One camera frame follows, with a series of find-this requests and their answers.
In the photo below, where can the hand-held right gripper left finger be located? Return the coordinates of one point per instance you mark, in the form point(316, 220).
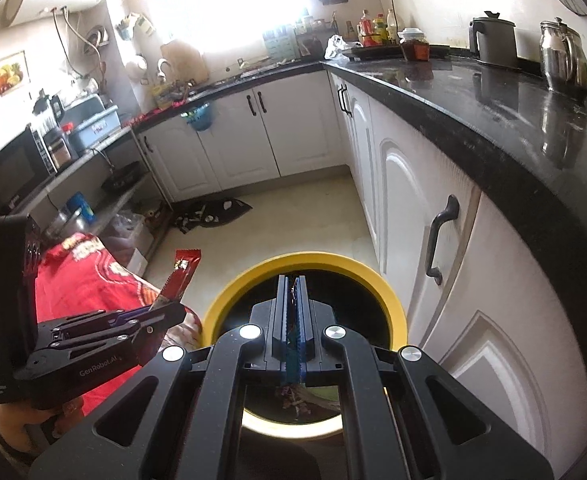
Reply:
point(286, 320)

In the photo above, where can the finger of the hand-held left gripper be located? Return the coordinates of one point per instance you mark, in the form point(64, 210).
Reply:
point(118, 317)
point(166, 316)

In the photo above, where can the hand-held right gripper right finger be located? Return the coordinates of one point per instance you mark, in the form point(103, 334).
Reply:
point(303, 320)

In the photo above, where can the red snack wrapper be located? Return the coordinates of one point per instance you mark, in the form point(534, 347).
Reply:
point(183, 270)

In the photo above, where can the yellow trash bin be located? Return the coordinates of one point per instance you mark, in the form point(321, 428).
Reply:
point(323, 260)

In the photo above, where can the person's left hand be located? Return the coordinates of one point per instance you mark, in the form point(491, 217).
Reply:
point(20, 425)

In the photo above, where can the red floral blanket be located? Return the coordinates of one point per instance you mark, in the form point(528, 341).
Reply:
point(88, 285)

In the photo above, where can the dark floor mat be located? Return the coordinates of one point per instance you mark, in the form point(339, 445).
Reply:
point(213, 214)

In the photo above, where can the blue can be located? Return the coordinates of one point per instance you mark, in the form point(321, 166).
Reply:
point(81, 206)

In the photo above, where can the black frying pan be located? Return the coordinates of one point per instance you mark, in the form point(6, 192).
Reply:
point(121, 178)

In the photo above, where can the metal shelf rack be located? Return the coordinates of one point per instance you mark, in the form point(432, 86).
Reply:
point(143, 170)

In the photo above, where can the black microwave oven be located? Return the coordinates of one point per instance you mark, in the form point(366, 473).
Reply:
point(10, 180)

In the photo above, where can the grey-blue dish box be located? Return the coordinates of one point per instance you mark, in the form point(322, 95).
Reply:
point(93, 125)

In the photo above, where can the white kitchen cabinet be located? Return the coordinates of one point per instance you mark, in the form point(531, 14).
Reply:
point(498, 285)

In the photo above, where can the blue hanging bin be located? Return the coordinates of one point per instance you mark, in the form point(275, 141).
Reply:
point(201, 116)

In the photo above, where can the black blender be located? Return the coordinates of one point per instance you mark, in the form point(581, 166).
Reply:
point(50, 120)

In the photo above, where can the wooden cutting board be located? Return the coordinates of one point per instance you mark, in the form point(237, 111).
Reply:
point(183, 60)

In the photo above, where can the clear plastic bag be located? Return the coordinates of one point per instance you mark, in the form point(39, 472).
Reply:
point(336, 46)

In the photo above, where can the green storage drawer rack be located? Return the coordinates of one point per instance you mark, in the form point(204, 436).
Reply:
point(279, 42)

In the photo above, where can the glass jar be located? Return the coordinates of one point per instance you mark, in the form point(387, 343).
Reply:
point(414, 44)

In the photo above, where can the yellow oil bottle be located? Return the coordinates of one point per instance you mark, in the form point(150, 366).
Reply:
point(382, 29)

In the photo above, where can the grey kettle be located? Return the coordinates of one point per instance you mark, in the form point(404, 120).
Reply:
point(493, 40)

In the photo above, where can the steel teapot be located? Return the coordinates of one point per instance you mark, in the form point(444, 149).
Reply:
point(563, 57)

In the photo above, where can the fruit wall poster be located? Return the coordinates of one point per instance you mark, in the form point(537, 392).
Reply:
point(0, 77)

